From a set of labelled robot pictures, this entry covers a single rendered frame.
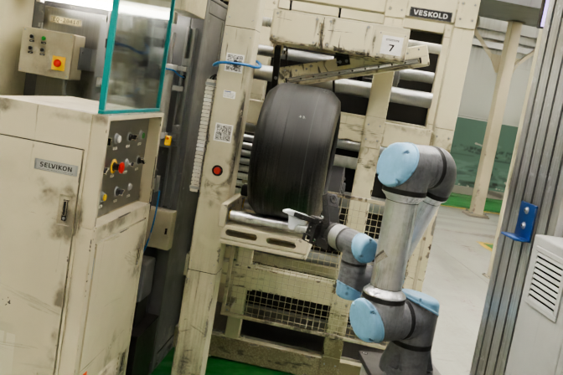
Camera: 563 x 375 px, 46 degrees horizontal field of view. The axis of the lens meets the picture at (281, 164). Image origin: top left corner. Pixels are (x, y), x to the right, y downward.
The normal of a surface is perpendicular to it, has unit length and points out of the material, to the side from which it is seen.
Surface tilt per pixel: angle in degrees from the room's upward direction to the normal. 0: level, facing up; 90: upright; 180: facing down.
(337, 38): 90
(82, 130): 90
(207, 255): 90
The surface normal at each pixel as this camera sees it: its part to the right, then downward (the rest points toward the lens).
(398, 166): -0.81, -0.21
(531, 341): -0.98, -0.15
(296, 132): -0.07, -0.29
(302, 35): -0.15, 0.10
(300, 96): 0.06, -0.76
